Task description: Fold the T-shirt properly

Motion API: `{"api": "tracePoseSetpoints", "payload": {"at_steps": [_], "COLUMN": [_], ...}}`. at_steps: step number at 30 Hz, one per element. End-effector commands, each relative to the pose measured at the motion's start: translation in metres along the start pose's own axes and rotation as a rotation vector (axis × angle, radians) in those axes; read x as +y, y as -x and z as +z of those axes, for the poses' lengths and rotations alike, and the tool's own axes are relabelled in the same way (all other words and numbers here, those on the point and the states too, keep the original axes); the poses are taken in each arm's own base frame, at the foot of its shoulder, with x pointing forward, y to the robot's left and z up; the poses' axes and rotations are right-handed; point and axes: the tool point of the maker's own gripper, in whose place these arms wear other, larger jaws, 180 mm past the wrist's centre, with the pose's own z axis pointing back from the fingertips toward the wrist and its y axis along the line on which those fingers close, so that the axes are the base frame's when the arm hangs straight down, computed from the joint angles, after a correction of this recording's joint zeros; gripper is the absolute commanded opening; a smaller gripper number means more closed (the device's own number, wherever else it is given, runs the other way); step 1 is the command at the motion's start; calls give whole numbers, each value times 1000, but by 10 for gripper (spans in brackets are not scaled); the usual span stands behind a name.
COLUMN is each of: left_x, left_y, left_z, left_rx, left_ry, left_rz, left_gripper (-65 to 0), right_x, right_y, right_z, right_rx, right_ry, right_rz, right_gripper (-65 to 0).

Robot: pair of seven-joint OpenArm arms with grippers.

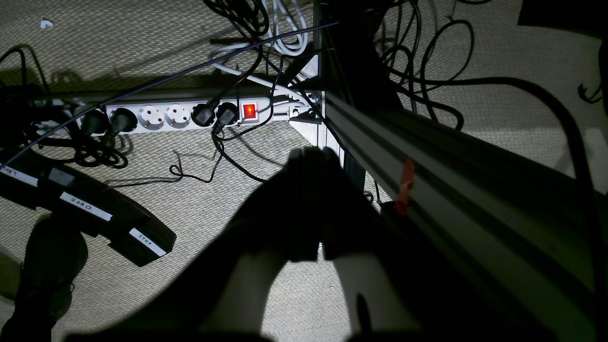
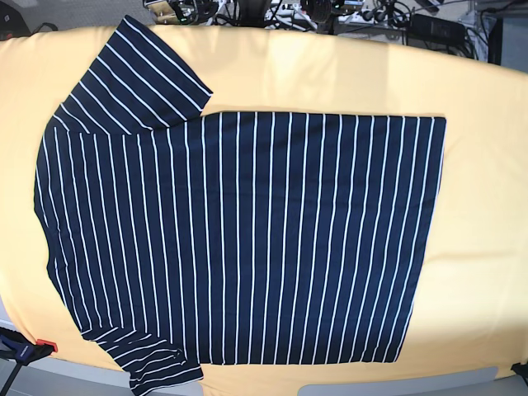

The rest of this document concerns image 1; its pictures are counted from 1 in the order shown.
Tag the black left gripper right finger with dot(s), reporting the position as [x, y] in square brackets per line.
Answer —
[394, 283]

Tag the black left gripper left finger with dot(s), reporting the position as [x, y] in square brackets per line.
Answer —
[224, 290]

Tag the black labelled foot pedal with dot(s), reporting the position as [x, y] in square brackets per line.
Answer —
[79, 201]

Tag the white power strip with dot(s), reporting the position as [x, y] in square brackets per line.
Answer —
[154, 116]

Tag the aluminium table frame rail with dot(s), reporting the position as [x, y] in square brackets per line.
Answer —
[529, 241]

